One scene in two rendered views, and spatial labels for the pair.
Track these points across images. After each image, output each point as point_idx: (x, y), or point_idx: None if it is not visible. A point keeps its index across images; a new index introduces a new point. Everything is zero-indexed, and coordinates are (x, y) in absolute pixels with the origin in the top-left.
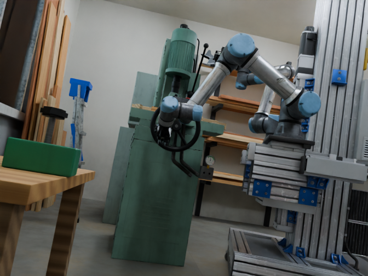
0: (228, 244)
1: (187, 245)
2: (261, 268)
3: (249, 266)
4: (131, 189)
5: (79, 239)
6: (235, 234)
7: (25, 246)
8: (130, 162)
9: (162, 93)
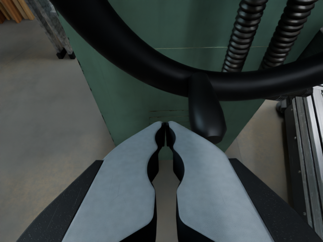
0: (295, 118)
1: (229, 146)
2: None
3: None
4: (115, 108)
5: (82, 101)
6: (318, 121)
7: (10, 159)
8: (82, 60)
9: None
